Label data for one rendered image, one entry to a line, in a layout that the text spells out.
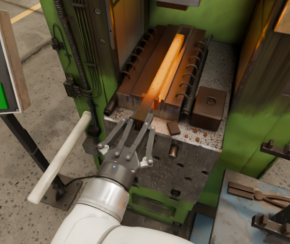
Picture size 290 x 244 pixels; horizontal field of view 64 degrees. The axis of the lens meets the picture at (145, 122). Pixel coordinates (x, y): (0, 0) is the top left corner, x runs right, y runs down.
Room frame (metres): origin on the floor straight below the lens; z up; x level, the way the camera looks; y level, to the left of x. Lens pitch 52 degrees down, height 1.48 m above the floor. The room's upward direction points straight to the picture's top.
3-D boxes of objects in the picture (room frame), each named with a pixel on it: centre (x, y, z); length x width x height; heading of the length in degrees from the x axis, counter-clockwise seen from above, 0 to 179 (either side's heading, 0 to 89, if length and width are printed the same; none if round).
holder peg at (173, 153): (0.36, -0.09, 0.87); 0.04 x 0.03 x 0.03; 161
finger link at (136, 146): (0.29, 0.02, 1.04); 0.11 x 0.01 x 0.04; 156
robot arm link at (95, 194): (0.16, 0.08, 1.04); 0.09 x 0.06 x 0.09; 71
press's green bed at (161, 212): (0.67, -0.13, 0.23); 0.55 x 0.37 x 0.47; 161
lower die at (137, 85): (0.68, -0.08, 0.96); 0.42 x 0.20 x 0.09; 161
